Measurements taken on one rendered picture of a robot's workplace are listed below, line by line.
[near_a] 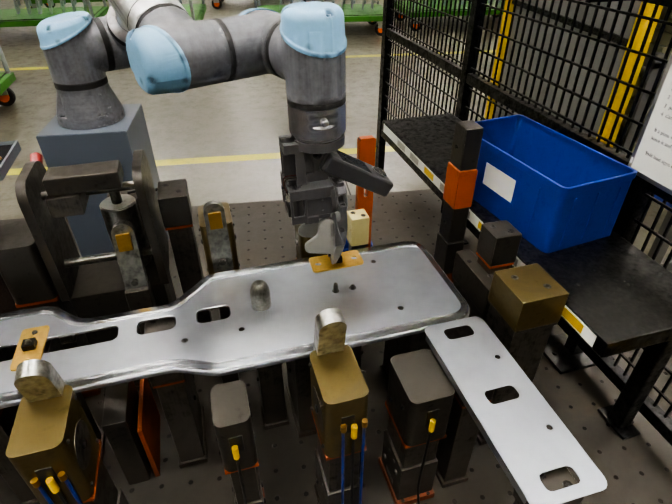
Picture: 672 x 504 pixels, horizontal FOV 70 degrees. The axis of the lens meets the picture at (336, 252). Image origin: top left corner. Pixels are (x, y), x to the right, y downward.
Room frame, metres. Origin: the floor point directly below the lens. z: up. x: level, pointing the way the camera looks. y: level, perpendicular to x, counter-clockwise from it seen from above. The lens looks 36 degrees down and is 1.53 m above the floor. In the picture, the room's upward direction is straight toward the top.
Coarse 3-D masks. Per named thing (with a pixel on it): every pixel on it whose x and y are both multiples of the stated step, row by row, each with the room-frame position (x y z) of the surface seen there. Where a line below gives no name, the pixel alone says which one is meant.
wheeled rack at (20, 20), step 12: (0, 12) 7.56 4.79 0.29; (12, 12) 7.56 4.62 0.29; (24, 12) 7.56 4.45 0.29; (36, 12) 7.56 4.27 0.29; (48, 12) 7.56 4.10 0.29; (60, 12) 7.56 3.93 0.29; (96, 12) 7.56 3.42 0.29; (0, 24) 6.95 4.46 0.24; (12, 24) 6.98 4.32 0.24; (24, 24) 7.01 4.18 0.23; (36, 24) 7.03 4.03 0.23
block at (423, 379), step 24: (408, 360) 0.48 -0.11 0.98; (432, 360) 0.48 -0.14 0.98; (408, 384) 0.44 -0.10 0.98; (432, 384) 0.44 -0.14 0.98; (408, 408) 0.41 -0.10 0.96; (432, 408) 0.41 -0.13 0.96; (384, 432) 0.48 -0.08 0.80; (408, 432) 0.41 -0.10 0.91; (432, 432) 0.41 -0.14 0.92; (384, 456) 0.47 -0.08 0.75; (408, 456) 0.42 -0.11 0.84; (432, 456) 0.43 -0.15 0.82; (408, 480) 0.42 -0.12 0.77; (432, 480) 0.43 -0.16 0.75
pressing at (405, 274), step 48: (192, 288) 0.62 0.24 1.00; (240, 288) 0.63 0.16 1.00; (288, 288) 0.63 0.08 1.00; (384, 288) 0.63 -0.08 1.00; (432, 288) 0.63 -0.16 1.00; (0, 336) 0.51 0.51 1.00; (48, 336) 0.51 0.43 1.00; (144, 336) 0.51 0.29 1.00; (192, 336) 0.51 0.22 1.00; (240, 336) 0.51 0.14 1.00; (288, 336) 0.51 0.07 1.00; (384, 336) 0.52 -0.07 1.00; (0, 384) 0.42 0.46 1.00; (96, 384) 0.43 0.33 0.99
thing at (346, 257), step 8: (320, 256) 0.63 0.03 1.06; (344, 256) 0.63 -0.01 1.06; (352, 256) 0.63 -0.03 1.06; (360, 256) 0.63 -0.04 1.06; (312, 264) 0.61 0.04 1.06; (328, 264) 0.61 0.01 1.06; (336, 264) 0.61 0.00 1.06; (344, 264) 0.61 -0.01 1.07; (352, 264) 0.61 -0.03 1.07; (360, 264) 0.61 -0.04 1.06
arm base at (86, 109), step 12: (84, 84) 1.11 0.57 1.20; (96, 84) 1.13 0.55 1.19; (108, 84) 1.17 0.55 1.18; (60, 96) 1.11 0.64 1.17; (72, 96) 1.10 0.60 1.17; (84, 96) 1.10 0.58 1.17; (96, 96) 1.12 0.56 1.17; (108, 96) 1.14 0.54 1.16; (60, 108) 1.11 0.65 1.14; (72, 108) 1.09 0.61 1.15; (84, 108) 1.09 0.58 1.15; (96, 108) 1.11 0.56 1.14; (108, 108) 1.13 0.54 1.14; (120, 108) 1.16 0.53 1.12; (60, 120) 1.10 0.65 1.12; (72, 120) 1.08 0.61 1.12; (84, 120) 1.09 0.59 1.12; (96, 120) 1.09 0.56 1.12; (108, 120) 1.11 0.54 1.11
